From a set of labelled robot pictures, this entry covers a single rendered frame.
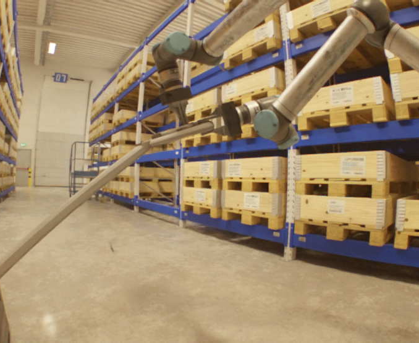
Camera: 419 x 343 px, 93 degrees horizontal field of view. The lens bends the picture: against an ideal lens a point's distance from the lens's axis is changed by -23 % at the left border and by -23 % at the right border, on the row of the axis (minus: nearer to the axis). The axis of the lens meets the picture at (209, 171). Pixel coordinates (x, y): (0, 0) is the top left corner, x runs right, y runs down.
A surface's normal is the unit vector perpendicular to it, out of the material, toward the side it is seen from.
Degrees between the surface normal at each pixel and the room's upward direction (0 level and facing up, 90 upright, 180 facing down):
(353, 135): 90
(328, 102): 90
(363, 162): 90
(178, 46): 94
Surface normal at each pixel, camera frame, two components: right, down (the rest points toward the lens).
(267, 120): -0.65, 0.03
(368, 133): -0.80, -0.04
